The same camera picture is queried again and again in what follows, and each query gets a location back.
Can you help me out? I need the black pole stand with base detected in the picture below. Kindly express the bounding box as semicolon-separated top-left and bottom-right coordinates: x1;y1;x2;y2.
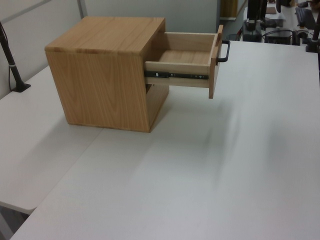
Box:
0;21;32;94

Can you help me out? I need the wooden panel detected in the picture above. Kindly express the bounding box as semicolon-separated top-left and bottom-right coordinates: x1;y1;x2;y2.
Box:
219;0;238;19

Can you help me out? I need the black monitor stand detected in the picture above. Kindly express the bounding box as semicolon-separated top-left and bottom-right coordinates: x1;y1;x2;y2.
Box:
242;0;267;41

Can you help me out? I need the black computer box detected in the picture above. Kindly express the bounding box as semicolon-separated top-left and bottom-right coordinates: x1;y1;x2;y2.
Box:
264;29;294;45

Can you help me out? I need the wooden drawer with black handle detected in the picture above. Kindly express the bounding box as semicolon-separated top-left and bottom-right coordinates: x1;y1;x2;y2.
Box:
143;24;231;100

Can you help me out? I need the black keyboard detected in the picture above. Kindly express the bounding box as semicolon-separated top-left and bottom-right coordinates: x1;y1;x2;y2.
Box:
294;6;318;29

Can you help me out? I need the wooden drawer cabinet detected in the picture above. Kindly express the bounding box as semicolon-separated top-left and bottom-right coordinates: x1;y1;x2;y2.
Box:
44;16;171;133

